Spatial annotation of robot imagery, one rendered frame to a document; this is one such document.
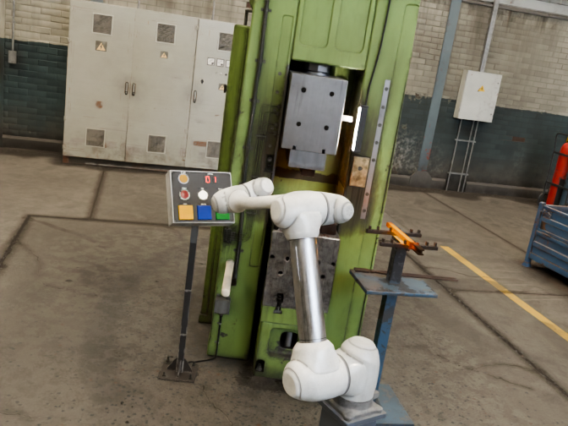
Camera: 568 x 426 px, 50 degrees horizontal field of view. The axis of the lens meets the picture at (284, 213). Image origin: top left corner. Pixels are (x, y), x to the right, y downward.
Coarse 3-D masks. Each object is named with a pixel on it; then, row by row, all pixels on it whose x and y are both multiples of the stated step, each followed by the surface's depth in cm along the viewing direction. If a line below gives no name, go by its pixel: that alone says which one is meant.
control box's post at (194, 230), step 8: (192, 232) 330; (192, 240) 331; (192, 248) 333; (192, 256) 334; (192, 264) 335; (192, 272) 336; (192, 280) 338; (184, 296) 340; (184, 304) 341; (184, 312) 343; (184, 320) 344; (184, 328) 345; (184, 336) 346; (184, 344) 348; (184, 352) 352
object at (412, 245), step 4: (388, 224) 338; (392, 224) 337; (392, 228) 332; (396, 228) 330; (396, 232) 326; (400, 232) 323; (400, 236) 321; (404, 236) 318; (408, 240) 311; (408, 244) 310; (412, 244) 305; (416, 244) 304; (412, 248) 304; (416, 248) 302; (420, 248) 298; (416, 252) 300; (420, 252) 298
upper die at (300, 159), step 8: (288, 152) 341; (296, 152) 330; (304, 152) 330; (312, 152) 330; (288, 160) 332; (296, 160) 331; (304, 160) 331; (312, 160) 332; (320, 160) 332; (304, 168) 333; (312, 168) 333; (320, 168) 333
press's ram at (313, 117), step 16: (288, 80) 345; (304, 80) 320; (320, 80) 320; (336, 80) 321; (288, 96) 322; (304, 96) 322; (320, 96) 323; (336, 96) 323; (288, 112) 324; (304, 112) 325; (320, 112) 325; (336, 112) 325; (288, 128) 327; (304, 128) 327; (320, 128) 327; (336, 128) 327; (288, 144) 329; (304, 144) 329; (320, 144) 329; (336, 144) 330
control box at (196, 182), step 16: (176, 176) 314; (192, 176) 319; (224, 176) 327; (176, 192) 313; (192, 192) 317; (208, 192) 321; (176, 208) 311; (176, 224) 312; (192, 224) 316; (208, 224) 320; (224, 224) 325
